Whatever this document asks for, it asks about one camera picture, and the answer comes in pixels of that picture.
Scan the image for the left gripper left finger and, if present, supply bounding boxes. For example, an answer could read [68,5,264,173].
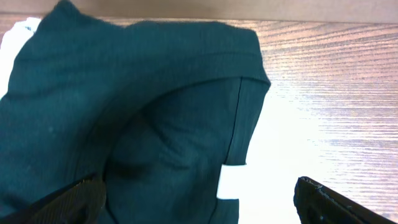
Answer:
[1,174,106,224]

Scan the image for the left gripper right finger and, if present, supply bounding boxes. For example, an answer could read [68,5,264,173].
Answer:
[294,176,396,224]

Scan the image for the black t-shirt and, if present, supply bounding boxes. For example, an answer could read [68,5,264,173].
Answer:
[1,1,270,224]

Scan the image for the folded beige pants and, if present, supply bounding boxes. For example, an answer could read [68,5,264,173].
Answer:
[1,17,41,98]

